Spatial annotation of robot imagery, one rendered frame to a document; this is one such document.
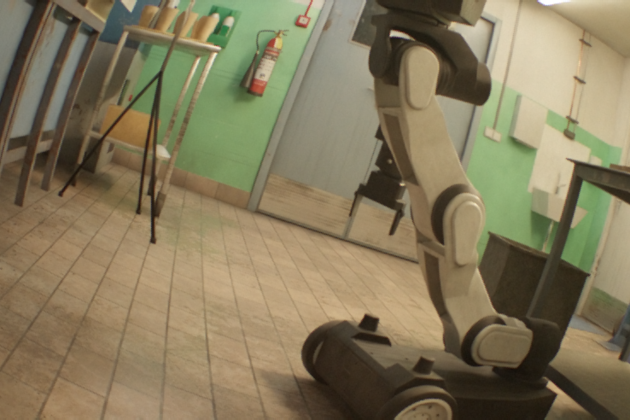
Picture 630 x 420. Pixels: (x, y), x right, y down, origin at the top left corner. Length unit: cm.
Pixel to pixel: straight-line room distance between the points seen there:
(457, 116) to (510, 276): 331
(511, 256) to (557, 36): 388
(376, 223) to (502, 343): 396
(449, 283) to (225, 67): 397
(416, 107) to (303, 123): 400
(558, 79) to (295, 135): 230
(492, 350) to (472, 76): 67
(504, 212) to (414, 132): 440
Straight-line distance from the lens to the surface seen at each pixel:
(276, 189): 563
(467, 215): 172
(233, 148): 556
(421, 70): 165
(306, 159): 563
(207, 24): 393
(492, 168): 595
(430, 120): 167
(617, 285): 579
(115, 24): 465
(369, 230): 576
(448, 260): 173
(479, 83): 175
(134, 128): 395
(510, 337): 189
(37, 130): 285
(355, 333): 194
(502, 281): 266
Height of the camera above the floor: 61
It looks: 4 degrees down
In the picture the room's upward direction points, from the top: 19 degrees clockwise
